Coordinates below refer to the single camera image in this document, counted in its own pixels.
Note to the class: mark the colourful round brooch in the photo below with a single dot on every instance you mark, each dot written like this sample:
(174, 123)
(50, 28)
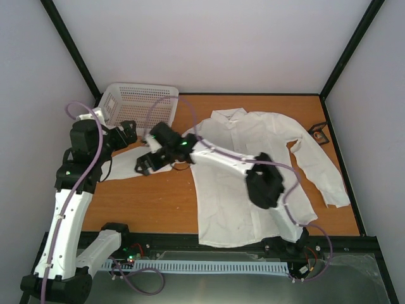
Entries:
(318, 136)

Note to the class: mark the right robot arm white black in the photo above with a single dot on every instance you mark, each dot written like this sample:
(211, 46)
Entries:
(263, 180)

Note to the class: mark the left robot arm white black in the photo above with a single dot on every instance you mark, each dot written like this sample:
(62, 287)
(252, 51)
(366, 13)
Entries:
(62, 275)

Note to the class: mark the white perforated plastic basket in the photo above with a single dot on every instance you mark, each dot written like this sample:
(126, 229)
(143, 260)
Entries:
(146, 104)

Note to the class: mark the black open brooch box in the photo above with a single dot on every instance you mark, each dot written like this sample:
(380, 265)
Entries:
(318, 127)

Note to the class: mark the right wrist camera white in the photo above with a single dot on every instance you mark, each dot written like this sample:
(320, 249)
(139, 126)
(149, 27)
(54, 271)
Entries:
(152, 143)

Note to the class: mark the light blue slotted cable duct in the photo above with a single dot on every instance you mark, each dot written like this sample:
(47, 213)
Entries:
(210, 267)

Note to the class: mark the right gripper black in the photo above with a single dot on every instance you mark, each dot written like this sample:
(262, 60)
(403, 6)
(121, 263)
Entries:
(155, 165)

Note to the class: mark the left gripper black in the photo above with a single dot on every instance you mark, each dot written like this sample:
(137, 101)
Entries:
(130, 133)

